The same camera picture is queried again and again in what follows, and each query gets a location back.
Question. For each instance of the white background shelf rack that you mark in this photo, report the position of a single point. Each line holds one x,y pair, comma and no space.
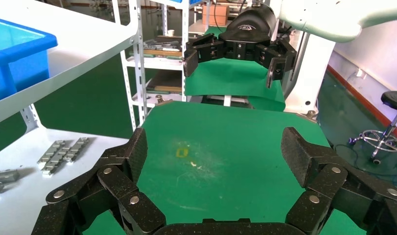
159,63

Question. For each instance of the brown cardboard box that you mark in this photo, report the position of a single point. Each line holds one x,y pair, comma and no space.
214,14

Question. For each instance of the green background table cloth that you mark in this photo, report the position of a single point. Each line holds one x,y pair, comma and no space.
224,81

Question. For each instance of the blue plastic bin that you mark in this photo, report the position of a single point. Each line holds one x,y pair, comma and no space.
20,61

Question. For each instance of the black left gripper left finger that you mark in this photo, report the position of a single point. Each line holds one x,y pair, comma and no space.
120,181

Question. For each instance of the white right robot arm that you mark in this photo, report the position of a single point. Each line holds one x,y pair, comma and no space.
331,16

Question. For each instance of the white paper cup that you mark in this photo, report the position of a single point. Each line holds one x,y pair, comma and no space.
170,32

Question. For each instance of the white robot body column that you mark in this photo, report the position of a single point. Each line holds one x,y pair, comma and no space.
310,71

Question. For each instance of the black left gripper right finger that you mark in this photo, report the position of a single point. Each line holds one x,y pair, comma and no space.
328,181

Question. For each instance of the small white paper scrap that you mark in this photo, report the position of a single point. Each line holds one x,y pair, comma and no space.
193,164

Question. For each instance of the silver binder clip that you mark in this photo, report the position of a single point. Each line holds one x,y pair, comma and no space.
160,100
310,114

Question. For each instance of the white wall socket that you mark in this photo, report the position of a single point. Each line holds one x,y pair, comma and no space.
361,73

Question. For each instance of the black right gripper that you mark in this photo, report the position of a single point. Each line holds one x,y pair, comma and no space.
250,29

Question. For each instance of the white metal shelf rack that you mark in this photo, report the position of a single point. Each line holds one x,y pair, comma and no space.
88,35

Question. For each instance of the black stool chrome base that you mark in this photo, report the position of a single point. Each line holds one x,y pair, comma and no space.
392,100

